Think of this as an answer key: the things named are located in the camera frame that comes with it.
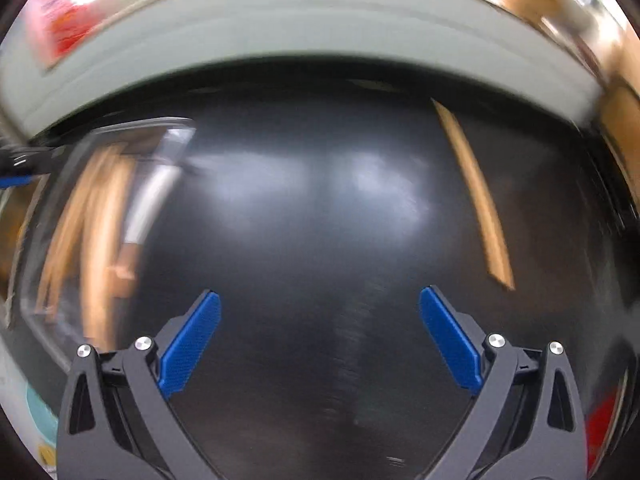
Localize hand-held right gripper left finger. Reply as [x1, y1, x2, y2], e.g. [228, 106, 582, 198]
[56, 289, 223, 480]

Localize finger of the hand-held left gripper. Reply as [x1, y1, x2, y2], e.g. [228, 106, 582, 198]
[0, 144, 53, 190]

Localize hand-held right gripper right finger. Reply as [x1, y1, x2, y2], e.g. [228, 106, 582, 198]
[419, 286, 587, 480]

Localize wooden chopstick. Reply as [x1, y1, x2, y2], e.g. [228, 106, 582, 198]
[431, 98, 517, 292]
[37, 150, 98, 322]
[92, 150, 136, 311]
[80, 149, 132, 340]

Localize clear plastic container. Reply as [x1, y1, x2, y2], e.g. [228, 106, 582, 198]
[7, 116, 198, 376]

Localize white utensil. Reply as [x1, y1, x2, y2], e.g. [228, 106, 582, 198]
[107, 164, 182, 282]

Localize red printed packet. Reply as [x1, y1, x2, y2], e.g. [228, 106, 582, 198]
[22, 0, 131, 68]

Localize teal bowl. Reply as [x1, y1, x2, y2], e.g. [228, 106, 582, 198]
[24, 384, 60, 438]

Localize red object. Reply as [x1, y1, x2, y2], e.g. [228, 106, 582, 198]
[586, 394, 620, 463]

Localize grey counter ledge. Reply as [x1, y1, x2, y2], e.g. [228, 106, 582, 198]
[0, 0, 608, 136]

